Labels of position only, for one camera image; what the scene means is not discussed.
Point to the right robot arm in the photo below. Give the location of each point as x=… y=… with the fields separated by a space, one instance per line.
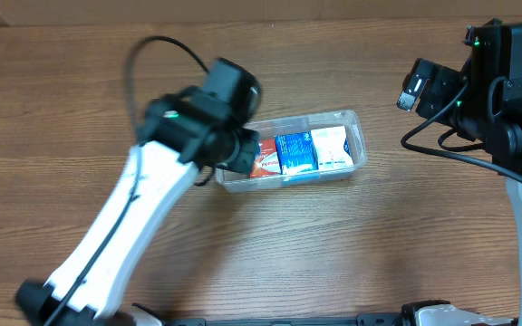
x=473 y=115

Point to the white medicine box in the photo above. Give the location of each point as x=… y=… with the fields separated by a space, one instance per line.
x=331 y=148

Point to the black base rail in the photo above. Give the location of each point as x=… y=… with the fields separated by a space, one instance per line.
x=279 y=321

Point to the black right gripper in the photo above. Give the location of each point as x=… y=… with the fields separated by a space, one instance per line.
x=430 y=91

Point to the blue medicine box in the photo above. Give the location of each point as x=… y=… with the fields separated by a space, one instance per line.
x=296 y=153

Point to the red medicine box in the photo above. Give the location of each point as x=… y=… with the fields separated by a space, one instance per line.
x=266 y=163

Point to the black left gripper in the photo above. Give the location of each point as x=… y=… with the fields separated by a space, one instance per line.
x=246 y=151

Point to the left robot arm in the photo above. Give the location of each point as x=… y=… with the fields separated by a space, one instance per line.
x=200 y=126

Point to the clear plastic container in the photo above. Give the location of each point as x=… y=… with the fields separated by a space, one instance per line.
x=268 y=129

